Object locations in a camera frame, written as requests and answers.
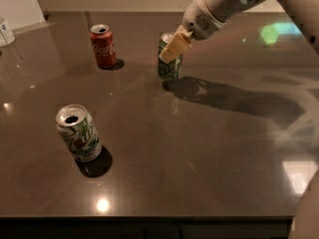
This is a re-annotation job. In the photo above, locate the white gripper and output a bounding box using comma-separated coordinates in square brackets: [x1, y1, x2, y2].
[159, 0, 227, 64]

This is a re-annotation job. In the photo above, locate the dark green soda can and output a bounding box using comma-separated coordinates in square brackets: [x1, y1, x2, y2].
[158, 33, 182, 81]

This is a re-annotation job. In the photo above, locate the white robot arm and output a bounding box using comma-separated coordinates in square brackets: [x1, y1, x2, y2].
[159, 0, 319, 63]

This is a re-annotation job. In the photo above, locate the red coke can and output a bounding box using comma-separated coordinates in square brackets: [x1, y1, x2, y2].
[90, 24, 117, 69]

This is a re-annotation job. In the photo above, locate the white 7up can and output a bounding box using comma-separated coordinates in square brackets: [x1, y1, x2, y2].
[56, 104, 102, 162]

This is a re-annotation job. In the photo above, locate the white container at left edge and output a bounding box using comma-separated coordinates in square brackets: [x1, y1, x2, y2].
[0, 18, 16, 47]

